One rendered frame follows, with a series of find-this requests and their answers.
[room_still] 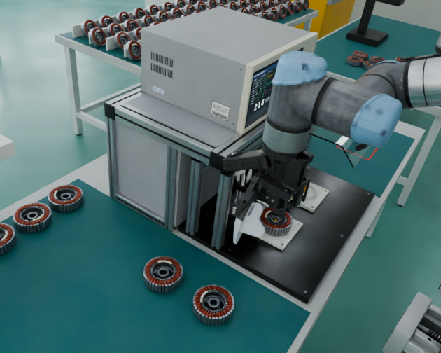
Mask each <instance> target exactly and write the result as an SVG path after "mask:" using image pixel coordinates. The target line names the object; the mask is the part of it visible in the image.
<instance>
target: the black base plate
mask: <svg viewBox="0 0 441 353"><path fill-rule="evenodd" d="M304 175H305V176H306V177H308V178H310V179H311V181H310V182H311V183H313V184H316V185H317V186H320V187H322V188H325V189H327V190H329V191H330V192H329V194H328V195H327V196H326V197H325V199H324V200H323V201H322V203H321V204H320V205H319V206H318V207H317V209H316V210H315V211H314V212H311V211H309V210H307V209H305V208H303V207H294V206H292V207H290V208H289V209H288V208H287V209H286V211H287V212H288V213H289V214H290V215H291V216H292V219H295V220H296V221H299V222H301V223H303V227H301V229H300V230H299V231H298V233H297V234H296V235H295V237H294V238H293V239H292V240H291V241H290V243H289V244H288V245H287V247H286V248H285V249H284V250H283V251H282V250H280V249H279V248H277V247H275V246H273V245H271V244H269V243H267V242H266V241H264V240H262V239H260V238H258V237H254V236H252V235H248V234H246V233H242V235H241V237H240V239H239V241H238V243H237V244H235V243H234V242H233V236H234V227H235V219H236V217H235V216H233V215H231V214H228V220H227V228H226V233H225V241H224V245H223V246H222V247H221V248H220V249H219V250H217V249H216V247H212V246H211V241H212V235H213V229H214V219H215V213H216V203H217V197H218V194H215V195H214V196H213V197H212V198H211V199H210V200H209V201H207V202H206V203H205V204H204V205H202V206H201V208H200V216H199V228H198V231H197V232H195V234H194V235H191V234H190V232H189V233H187V232H186V221H187V219H186V220H185V221H184V222H182V223H181V224H180V225H179V226H178V231H179V232H181V233H183V234H184V235H187V236H188V237H190V238H192V239H193V240H195V241H197V242H199V243H200V244H202V245H204V246H206V247H207V248H209V249H211V250H212V251H215V252H216V253H217V254H220V255H221V256H223V257H225V258H226V259H228V260H230V261H232V262H233V263H236V264H237V265H239V266H241V267H242V268H244V269H246V270H248V271H249V272H251V273H253V274H254V275H256V276H258V277H260V278H261V279H263V280H265V281H266V282H269V283H270V284H272V285H274V286H275V287H277V288H279V289H281V290H282V291H285V292H286V293H288V294H290V295H292V296H293V297H295V298H297V299H298V300H301V301H302V302H303V303H306V304H308V302H309V301H310V299H311V298H312V296H313V295H314V293H315V291H316V290H317V288H318V287H319V284H320V283H321V282H322V280H323V278H324V277H325V275H326V273H327V272H328V271H329V269H330V267H331V265H332V264H333V262H334V261H335V259H336V258H337V256H338V254H339V253H340V251H341V250H342V248H343V246H344V245H345V243H346V242H347V240H348V239H349V237H350V235H351V234H352V232H353V231H354V228H355V227H356V226H357V224H358V222H359V221H360V219H361V217H362V216H363V215H364V213H365V211H366V209H367V208H368V206H369V205H370V203H371V202H372V200H373V198H374V196H375V193H372V192H370V191H367V190H365V189H363V188H361V187H358V186H356V185H353V184H351V183H349V182H347V181H344V180H342V179H339V178H337V177H336V176H333V175H330V174H328V173H325V172H323V171H321V170H319V169H316V168H314V167H311V166H309V165H307V167H306V170H305V173H304Z"/></svg>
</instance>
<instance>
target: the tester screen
mask: <svg viewBox="0 0 441 353"><path fill-rule="evenodd" d="M277 65H278V63H276V64H274V65H272V66H270V67H269V68H267V69H265V70H263V71H261V72H260V73H258V74H256V75H254V76H253V84H252V88H251V97H250V102H249V106H248V115H247V119H246V126H247V125H248V124H249V123H251V122H252V121H254V120H255V119H256V118H258V117H260V116H261V115H263V114H264V113H265V112H267V111H268V108H269V104H270V97H271V93H272V86H273V84H272V80H273V79H274V77H275V73H276V70H277ZM264 98H265V101H264V105H263V106H262V107H260V108H259V109H257V110H256V111H254V106H255V104H256V103H258V102H259V101H261V100H262V99H264ZM266 105H267V109H266V110H265V111H263V112H262V113H260V114H259V115H257V116H256V117H255V118H253V119H252V120H250V121H249V122H247V120H248V117H249V116H251V115H253V114H254V113H255V112H257V111H259V110H260V109H261V108H263V107H264V106H266ZM253 111H254V112H253Z"/></svg>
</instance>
